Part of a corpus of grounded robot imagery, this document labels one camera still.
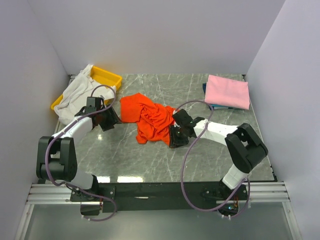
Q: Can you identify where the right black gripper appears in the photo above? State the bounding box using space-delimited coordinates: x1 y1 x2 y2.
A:
168 124 189 148

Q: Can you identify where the orange t shirt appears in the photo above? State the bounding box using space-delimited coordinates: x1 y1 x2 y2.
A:
119 93 175 145

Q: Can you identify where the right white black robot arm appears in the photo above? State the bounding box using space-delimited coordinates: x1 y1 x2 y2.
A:
169 109 269 201

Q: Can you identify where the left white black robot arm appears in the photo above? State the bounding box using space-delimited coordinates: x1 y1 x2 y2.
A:
36 96 122 201

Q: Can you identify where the white t shirt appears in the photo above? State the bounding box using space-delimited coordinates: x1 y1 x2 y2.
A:
50 64 117 125

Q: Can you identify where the yellow plastic tray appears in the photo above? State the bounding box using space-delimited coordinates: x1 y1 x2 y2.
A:
50 65 123 111

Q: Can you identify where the blue folded t shirt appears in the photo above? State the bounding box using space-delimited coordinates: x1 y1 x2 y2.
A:
202 83 235 110

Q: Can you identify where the pink folded t shirt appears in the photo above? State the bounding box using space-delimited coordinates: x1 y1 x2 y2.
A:
204 75 250 110

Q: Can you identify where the black base beam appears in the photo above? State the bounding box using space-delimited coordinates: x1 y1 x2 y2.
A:
70 181 248 216

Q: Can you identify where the aluminium frame rail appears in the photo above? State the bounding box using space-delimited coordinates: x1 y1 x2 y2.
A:
26 182 291 205

